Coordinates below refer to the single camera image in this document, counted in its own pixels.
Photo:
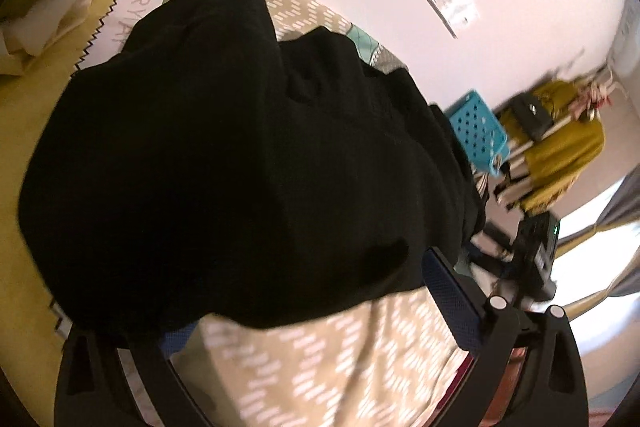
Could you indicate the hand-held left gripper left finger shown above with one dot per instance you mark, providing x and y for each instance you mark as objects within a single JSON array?
[{"x": 145, "y": 372}]

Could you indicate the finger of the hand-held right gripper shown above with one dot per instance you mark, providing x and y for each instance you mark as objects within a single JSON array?
[
  {"x": 495, "y": 262},
  {"x": 492, "y": 233}
]

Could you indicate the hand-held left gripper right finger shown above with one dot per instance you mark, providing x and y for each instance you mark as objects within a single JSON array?
[{"x": 452, "y": 302}]

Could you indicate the coat rack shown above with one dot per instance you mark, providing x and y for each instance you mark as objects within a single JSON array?
[{"x": 520, "y": 167}]

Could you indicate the white cloth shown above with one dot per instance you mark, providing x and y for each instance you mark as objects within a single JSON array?
[{"x": 55, "y": 7}]

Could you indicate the mint patterned cloth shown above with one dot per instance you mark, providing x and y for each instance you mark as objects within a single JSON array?
[{"x": 367, "y": 44}]

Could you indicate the white wall switch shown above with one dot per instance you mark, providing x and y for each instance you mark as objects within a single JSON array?
[{"x": 462, "y": 22}]

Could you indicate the black jacket with gold buttons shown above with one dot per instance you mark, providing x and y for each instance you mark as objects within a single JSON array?
[{"x": 225, "y": 167}]

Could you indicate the blue perforated plastic basket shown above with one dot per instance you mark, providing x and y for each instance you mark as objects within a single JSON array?
[{"x": 475, "y": 127}]

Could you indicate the black bag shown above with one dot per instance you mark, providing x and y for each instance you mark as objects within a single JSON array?
[{"x": 531, "y": 118}]

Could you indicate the mustard yellow hanging garment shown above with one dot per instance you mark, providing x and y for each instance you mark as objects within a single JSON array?
[{"x": 565, "y": 157}]

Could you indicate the grey-green cloth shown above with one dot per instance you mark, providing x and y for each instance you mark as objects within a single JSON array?
[{"x": 390, "y": 59}]

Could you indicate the small plush toy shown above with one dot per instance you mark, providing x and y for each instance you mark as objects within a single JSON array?
[{"x": 590, "y": 97}]

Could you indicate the beige patterned blanket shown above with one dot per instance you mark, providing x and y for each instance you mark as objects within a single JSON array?
[{"x": 320, "y": 357}]

